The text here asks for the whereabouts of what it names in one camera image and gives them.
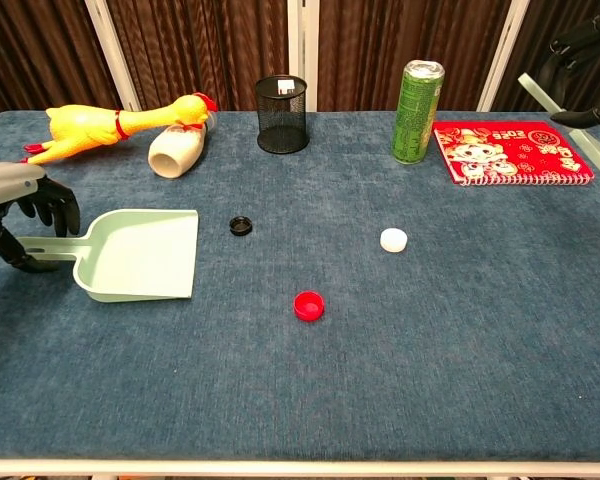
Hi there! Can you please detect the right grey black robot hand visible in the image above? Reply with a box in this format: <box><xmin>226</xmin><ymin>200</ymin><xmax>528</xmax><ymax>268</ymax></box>
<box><xmin>538</xmin><ymin>9</ymin><xmax>600</xmax><ymax>129</ymax></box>

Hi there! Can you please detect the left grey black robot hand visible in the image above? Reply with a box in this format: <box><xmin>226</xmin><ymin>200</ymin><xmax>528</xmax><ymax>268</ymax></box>
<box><xmin>0</xmin><ymin>162</ymin><xmax>81</xmax><ymax>274</ymax></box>

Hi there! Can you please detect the mint green hand brush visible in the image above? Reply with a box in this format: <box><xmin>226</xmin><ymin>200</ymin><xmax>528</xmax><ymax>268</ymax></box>
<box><xmin>518</xmin><ymin>72</ymin><xmax>600</xmax><ymax>190</ymax></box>

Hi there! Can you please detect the mint green plastic dustpan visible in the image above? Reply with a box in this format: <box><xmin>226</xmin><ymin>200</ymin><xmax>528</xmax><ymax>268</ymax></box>
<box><xmin>17</xmin><ymin>208</ymin><xmax>200</xmax><ymax>304</ymax></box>

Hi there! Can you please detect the white bottle cap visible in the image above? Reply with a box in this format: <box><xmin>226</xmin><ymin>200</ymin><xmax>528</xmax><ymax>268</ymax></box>
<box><xmin>379</xmin><ymin>227</ymin><xmax>409</xmax><ymax>253</ymax></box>

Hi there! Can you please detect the red bottle cap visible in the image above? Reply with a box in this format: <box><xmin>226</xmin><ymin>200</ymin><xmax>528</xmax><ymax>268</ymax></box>
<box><xmin>293</xmin><ymin>290</ymin><xmax>326</xmax><ymax>322</ymax></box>

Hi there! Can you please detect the brown pleated curtain panel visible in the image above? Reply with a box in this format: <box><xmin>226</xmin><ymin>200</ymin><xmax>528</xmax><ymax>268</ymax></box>
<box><xmin>104</xmin><ymin>0</ymin><xmax>289</xmax><ymax>112</ymax></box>
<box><xmin>0</xmin><ymin>0</ymin><xmax>122</xmax><ymax>127</ymax></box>
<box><xmin>492</xmin><ymin>0</ymin><xmax>600</xmax><ymax>114</ymax></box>
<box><xmin>317</xmin><ymin>0</ymin><xmax>511</xmax><ymax>112</ymax></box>

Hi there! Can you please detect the yellow rubber chicken toy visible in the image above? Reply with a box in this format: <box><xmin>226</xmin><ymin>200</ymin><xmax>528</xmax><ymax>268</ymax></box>
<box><xmin>19</xmin><ymin>92</ymin><xmax>218</xmax><ymax>166</ymax></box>

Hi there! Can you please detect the red spiral notebook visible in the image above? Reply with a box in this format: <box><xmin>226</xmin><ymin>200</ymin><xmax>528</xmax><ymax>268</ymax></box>
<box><xmin>432</xmin><ymin>120</ymin><xmax>596</xmax><ymax>187</ymax></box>

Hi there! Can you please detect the green drink can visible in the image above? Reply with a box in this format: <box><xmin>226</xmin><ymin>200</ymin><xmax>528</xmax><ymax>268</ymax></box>
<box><xmin>390</xmin><ymin>59</ymin><xmax>446</xmax><ymax>165</ymax></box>

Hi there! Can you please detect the black mesh pen holder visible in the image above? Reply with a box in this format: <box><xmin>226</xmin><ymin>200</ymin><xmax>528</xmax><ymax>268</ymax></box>
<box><xmin>254</xmin><ymin>74</ymin><xmax>310</xmax><ymax>154</ymax></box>

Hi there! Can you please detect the blue table cloth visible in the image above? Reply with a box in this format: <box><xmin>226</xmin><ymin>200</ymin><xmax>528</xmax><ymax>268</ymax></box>
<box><xmin>0</xmin><ymin>110</ymin><xmax>600</xmax><ymax>462</ymax></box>

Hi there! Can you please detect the white frame post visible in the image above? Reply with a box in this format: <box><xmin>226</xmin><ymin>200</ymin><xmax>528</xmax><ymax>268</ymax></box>
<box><xmin>83</xmin><ymin>0</ymin><xmax>142</xmax><ymax>112</ymax></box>
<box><xmin>476</xmin><ymin>0</ymin><xmax>531</xmax><ymax>112</ymax></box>
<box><xmin>285</xmin><ymin>0</ymin><xmax>321</xmax><ymax>112</ymax></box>

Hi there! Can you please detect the white table frame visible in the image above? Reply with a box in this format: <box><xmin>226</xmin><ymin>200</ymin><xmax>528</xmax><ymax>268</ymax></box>
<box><xmin>0</xmin><ymin>456</ymin><xmax>600</xmax><ymax>479</ymax></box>

